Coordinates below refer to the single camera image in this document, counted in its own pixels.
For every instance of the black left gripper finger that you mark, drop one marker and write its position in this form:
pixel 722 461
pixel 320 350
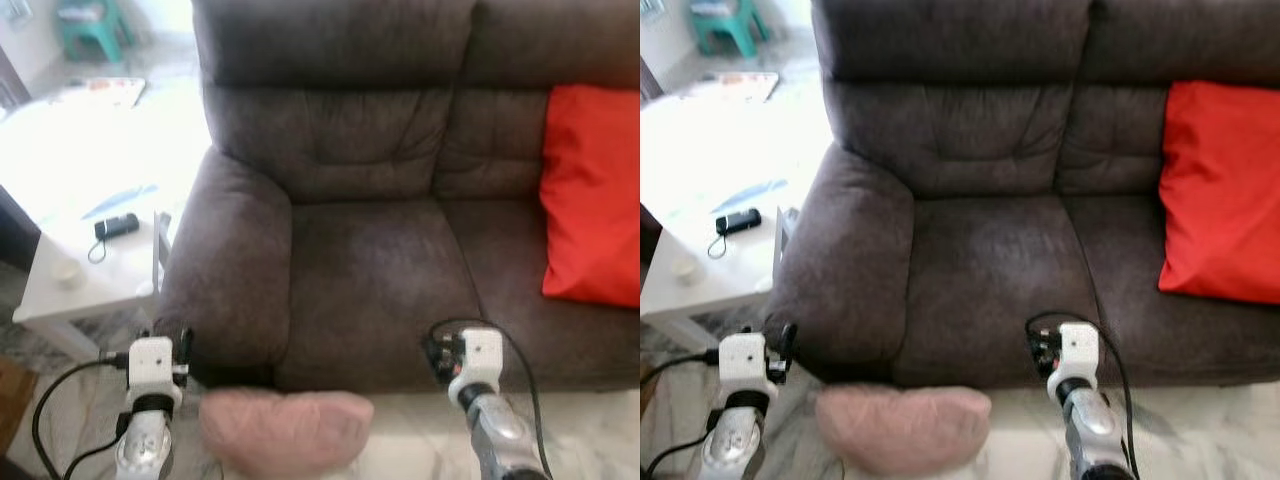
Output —
pixel 789 340
pixel 187 342

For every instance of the pink cat face pillow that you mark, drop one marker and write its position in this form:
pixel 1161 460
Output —
pixel 285 432
pixel 900 428

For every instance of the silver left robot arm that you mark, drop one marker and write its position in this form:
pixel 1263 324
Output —
pixel 142 450
pixel 730 450

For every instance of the red pillow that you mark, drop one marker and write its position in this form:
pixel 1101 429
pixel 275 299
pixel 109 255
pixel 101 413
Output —
pixel 595 200
pixel 1225 190

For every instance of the white side table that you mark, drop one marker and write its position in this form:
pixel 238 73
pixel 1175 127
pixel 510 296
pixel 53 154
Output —
pixel 95 285
pixel 715 280

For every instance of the brown suede sofa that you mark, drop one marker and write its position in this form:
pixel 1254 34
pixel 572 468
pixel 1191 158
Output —
pixel 380 260
pixel 1000 260

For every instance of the small white cup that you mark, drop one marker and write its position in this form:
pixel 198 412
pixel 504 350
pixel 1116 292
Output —
pixel 67 274
pixel 686 271

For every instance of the light blue paper sheet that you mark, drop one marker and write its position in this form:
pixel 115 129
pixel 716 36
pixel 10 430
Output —
pixel 120 200
pixel 755 194

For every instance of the cardboard box black symbols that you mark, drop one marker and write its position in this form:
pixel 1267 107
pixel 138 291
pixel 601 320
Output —
pixel 15 400

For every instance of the patterned floor mat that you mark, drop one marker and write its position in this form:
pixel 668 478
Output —
pixel 735 86
pixel 100 92

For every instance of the dark brown curtain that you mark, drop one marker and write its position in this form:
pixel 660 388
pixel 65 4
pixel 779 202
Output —
pixel 648 85
pixel 10 85

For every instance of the green plastic stool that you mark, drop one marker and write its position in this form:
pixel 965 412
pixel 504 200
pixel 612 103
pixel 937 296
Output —
pixel 730 22
pixel 95 25

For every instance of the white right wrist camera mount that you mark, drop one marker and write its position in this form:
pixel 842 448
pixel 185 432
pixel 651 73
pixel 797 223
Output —
pixel 482 355
pixel 1078 350

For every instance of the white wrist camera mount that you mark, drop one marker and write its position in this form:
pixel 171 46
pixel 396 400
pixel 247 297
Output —
pixel 150 365
pixel 740 362
pixel 482 355
pixel 1078 350

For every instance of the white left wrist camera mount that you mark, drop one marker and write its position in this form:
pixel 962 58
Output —
pixel 150 365
pixel 740 362

